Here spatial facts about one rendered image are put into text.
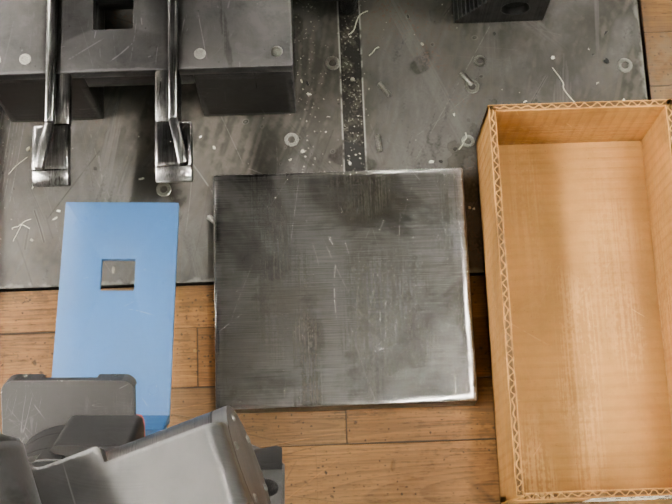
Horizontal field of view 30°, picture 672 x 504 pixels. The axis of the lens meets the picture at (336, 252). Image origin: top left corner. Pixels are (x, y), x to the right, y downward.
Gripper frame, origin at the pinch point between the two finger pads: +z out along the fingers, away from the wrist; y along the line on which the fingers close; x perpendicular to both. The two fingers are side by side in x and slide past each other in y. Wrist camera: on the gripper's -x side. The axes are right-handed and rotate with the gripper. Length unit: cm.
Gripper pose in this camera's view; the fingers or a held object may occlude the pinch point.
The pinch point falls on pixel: (97, 427)
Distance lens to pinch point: 73.2
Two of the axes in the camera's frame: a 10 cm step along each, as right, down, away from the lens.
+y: 0.1, -9.9, -1.5
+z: -0.4, -1.5, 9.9
